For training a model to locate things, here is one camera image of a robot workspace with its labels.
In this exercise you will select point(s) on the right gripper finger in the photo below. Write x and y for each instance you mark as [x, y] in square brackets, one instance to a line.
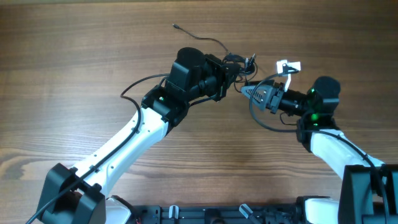
[261, 97]
[255, 83]

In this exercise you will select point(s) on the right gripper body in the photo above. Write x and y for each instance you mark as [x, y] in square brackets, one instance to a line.
[275, 101]

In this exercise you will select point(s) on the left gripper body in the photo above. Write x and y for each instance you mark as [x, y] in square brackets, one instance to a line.
[224, 74]

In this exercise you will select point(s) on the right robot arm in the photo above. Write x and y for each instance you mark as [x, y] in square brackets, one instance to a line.
[369, 185]

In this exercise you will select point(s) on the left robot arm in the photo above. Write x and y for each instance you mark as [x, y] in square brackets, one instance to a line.
[80, 194]

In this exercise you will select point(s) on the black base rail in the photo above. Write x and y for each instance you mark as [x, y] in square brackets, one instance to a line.
[267, 214]

